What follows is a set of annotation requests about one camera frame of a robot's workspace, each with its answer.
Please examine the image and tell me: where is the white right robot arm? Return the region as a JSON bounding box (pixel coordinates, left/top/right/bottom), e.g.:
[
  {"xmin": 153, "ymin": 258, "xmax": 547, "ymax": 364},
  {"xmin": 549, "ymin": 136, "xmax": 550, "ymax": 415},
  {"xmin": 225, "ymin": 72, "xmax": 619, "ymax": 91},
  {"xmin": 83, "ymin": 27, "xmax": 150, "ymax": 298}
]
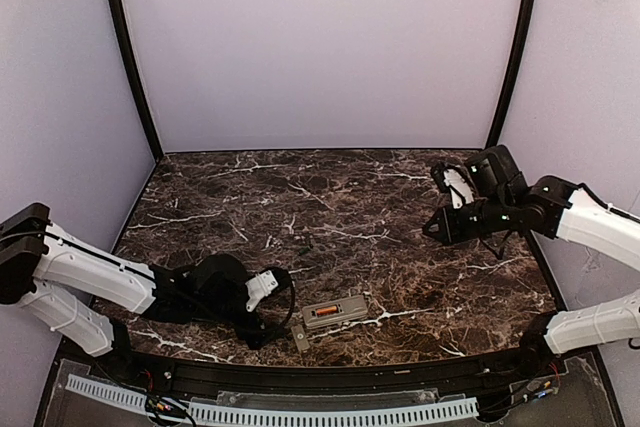
[{"xmin": 422, "ymin": 145, "xmax": 639, "ymax": 357}]

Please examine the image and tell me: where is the left white cable duct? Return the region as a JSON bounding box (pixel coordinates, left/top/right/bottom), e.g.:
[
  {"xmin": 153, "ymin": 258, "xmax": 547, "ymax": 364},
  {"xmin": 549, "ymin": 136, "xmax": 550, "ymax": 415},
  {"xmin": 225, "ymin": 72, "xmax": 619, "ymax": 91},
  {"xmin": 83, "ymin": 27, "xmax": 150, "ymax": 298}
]
[{"xmin": 65, "ymin": 374, "xmax": 146, "ymax": 414}]

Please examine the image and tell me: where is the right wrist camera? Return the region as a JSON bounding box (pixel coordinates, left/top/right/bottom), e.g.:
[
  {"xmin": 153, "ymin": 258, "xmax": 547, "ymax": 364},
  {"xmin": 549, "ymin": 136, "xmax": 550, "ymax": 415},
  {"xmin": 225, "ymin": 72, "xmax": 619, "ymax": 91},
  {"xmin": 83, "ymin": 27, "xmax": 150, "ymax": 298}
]
[{"xmin": 430, "ymin": 162, "xmax": 474, "ymax": 209}]

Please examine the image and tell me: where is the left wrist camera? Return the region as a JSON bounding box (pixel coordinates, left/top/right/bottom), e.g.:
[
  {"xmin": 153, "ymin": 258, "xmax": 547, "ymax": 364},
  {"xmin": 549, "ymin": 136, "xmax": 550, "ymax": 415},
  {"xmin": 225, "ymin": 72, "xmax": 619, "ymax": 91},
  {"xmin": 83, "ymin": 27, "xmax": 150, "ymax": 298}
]
[{"xmin": 245, "ymin": 270, "xmax": 279, "ymax": 312}]

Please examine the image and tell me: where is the right black frame post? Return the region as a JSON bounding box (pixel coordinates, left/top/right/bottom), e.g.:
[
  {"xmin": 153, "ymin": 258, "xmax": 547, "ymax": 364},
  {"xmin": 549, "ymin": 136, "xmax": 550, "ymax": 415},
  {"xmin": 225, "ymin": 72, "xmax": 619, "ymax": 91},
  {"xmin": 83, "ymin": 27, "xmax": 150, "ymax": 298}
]
[{"xmin": 485, "ymin": 0, "xmax": 535, "ymax": 148}]

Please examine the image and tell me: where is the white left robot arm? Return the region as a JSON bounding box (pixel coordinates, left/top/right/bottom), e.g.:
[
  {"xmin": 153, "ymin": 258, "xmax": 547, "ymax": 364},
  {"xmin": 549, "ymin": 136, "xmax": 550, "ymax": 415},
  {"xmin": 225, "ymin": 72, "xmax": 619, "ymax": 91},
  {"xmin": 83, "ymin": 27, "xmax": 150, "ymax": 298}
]
[{"xmin": 1, "ymin": 203, "xmax": 282, "ymax": 357}]

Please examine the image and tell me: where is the white remote control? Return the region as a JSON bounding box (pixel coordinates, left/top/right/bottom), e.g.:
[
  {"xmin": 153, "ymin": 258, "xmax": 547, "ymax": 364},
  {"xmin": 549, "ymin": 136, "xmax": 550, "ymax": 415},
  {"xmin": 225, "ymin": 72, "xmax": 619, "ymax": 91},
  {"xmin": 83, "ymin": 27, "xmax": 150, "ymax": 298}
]
[{"xmin": 302, "ymin": 295, "xmax": 368, "ymax": 330}]

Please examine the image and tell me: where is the black frame post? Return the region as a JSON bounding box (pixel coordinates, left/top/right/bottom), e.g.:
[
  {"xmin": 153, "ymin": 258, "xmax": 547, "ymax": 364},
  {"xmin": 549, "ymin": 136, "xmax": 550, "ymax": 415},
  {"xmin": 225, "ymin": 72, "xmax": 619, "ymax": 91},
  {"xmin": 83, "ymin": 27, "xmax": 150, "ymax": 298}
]
[
  {"xmin": 107, "ymin": 0, "xmax": 164, "ymax": 163},
  {"xmin": 485, "ymin": 0, "xmax": 535, "ymax": 148}
]

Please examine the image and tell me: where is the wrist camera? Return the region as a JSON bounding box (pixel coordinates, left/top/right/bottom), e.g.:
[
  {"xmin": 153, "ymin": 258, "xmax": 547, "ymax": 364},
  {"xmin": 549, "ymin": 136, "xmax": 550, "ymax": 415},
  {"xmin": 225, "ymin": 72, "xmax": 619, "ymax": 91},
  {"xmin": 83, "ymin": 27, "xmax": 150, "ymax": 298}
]
[
  {"xmin": 430, "ymin": 162, "xmax": 474, "ymax": 209},
  {"xmin": 245, "ymin": 270, "xmax": 279, "ymax": 312}
]

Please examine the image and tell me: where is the grey battery cover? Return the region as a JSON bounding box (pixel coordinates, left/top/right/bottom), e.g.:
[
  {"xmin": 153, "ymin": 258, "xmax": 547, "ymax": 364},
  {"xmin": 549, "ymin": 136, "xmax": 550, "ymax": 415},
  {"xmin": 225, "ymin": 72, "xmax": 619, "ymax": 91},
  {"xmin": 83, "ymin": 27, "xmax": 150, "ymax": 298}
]
[{"xmin": 291, "ymin": 325, "xmax": 310, "ymax": 352}]

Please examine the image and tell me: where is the black front rail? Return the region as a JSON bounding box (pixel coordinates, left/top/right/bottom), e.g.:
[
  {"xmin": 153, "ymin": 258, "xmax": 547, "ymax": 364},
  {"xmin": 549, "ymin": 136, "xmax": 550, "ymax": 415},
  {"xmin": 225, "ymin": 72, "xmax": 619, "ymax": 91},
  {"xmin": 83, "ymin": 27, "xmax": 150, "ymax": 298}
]
[{"xmin": 149, "ymin": 354, "xmax": 526, "ymax": 401}]

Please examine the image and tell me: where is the black left camera cable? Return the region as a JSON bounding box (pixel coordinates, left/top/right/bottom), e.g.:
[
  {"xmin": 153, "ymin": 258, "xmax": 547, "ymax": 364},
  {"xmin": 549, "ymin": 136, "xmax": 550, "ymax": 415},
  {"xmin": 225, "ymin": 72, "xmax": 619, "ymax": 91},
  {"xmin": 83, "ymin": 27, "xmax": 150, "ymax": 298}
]
[{"xmin": 249, "ymin": 266, "xmax": 297, "ymax": 341}]

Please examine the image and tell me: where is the white cable duct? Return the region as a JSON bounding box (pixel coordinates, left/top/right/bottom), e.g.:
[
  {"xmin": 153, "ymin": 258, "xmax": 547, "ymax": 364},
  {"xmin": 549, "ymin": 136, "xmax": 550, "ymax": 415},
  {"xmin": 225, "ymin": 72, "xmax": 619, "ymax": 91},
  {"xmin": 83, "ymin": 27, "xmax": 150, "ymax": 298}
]
[
  {"xmin": 189, "ymin": 398, "xmax": 479, "ymax": 427},
  {"xmin": 65, "ymin": 374, "xmax": 146, "ymax": 414}
]

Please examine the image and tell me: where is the right white cable duct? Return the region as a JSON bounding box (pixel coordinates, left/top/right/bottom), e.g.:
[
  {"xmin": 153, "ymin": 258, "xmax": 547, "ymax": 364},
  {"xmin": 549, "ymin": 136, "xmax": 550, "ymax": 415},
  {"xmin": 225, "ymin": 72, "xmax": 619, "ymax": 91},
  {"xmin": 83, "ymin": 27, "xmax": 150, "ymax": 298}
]
[{"xmin": 189, "ymin": 398, "xmax": 479, "ymax": 427}]

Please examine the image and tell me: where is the left black frame post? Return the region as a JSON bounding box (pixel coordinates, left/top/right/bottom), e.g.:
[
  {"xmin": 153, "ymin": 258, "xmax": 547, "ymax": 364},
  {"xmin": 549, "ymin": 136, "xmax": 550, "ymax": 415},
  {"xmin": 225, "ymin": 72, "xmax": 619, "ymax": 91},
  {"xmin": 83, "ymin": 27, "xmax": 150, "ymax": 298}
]
[{"xmin": 107, "ymin": 0, "xmax": 164, "ymax": 163}]

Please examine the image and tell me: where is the orange battery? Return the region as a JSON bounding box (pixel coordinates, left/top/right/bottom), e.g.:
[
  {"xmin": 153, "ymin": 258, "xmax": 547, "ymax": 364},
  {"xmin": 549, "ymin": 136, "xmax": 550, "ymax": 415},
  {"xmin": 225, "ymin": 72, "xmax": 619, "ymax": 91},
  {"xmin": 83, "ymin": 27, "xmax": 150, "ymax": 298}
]
[{"xmin": 315, "ymin": 306, "xmax": 340, "ymax": 317}]

